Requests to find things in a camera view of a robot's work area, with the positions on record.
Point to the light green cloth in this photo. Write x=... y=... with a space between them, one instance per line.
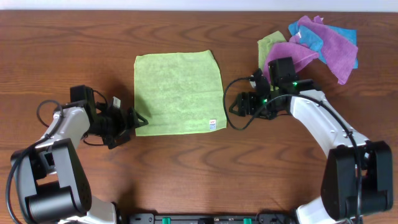
x=178 y=93

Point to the olive green cloth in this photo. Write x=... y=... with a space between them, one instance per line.
x=265 y=45

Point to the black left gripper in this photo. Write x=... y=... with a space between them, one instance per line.
x=126 y=125

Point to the purple cloth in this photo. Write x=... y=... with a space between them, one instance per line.
x=340 y=54

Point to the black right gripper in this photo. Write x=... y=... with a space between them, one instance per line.
x=244 y=104

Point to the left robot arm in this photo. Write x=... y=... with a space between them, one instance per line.
x=51 y=184

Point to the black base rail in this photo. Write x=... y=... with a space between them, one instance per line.
x=261 y=218

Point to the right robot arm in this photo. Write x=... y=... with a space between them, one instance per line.
x=357 y=180

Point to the blue cloth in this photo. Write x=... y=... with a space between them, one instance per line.
x=305 y=37

